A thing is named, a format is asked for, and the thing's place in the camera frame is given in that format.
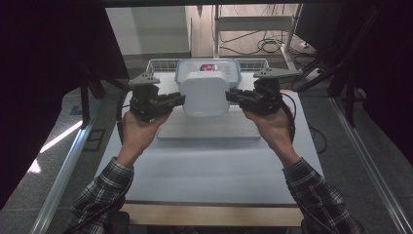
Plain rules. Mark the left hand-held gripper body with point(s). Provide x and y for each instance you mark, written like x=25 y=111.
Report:
x=146 y=102

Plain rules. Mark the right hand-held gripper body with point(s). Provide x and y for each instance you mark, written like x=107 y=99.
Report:
x=268 y=94

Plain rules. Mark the clear lidded container red label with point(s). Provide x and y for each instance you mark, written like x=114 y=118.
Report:
x=227 y=70

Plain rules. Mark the small translucent white container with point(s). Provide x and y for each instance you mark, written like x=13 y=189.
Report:
x=205 y=94

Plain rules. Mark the person's left hand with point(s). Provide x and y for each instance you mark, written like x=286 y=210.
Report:
x=138 y=136

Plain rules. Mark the person's right hand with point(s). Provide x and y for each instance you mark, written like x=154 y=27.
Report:
x=276 y=133

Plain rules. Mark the white power strip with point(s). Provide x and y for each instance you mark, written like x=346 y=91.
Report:
x=313 y=74

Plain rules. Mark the black metal stand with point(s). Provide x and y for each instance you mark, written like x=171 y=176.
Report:
x=85 y=104
x=350 y=104

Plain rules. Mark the white cabinet panel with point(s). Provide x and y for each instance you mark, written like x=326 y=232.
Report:
x=147 y=29

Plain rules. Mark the white metal desk frame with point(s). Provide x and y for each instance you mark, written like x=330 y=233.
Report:
x=253 y=22

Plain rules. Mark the aluminium floor rail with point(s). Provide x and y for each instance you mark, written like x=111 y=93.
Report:
x=367 y=162
x=65 y=169

